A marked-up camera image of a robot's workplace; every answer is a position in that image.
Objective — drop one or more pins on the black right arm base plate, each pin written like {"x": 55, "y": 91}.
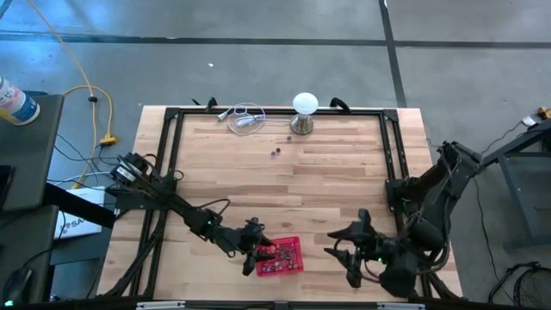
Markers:
{"x": 394, "y": 191}

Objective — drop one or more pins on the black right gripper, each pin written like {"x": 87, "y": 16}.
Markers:
{"x": 366, "y": 249}

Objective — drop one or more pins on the black clamp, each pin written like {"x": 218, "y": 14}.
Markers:
{"x": 211, "y": 104}
{"x": 340, "y": 103}

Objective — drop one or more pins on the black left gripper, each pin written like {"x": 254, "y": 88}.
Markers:
{"x": 245, "y": 237}

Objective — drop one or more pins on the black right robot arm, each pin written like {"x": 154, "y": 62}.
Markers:
{"x": 435, "y": 206}

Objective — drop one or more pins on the white globe lamp metal base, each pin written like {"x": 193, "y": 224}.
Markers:
{"x": 305, "y": 103}

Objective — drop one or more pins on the yellow tool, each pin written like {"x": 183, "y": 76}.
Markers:
{"x": 544, "y": 113}

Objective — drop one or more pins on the white tag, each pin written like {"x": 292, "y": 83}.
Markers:
{"x": 529, "y": 120}

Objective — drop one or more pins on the red slotted plastic basket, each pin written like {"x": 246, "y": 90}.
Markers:
{"x": 292, "y": 258}

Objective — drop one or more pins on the black computer mouse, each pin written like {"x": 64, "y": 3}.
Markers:
{"x": 17, "y": 286}

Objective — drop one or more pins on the dark grey desk top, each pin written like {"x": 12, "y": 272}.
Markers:
{"x": 30, "y": 163}
{"x": 26, "y": 241}

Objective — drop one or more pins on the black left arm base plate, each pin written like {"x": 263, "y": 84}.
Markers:
{"x": 129, "y": 202}

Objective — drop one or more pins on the white printed cardboard box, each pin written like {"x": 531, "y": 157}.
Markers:
{"x": 75, "y": 228}

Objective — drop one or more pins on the black side table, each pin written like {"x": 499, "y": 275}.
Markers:
{"x": 508, "y": 151}

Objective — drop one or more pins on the white bottle blue label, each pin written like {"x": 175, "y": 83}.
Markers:
{"x": 17, "y": 105}

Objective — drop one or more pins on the black metal bar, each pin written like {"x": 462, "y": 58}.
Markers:
{"x": 77, "y": 206}

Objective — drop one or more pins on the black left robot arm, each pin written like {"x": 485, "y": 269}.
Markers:
{"x": 172, "y": 200}

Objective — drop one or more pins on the white frame bracket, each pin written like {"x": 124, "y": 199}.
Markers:
{"x": 159, "y": 305}
{"x": 400, "y": 306}

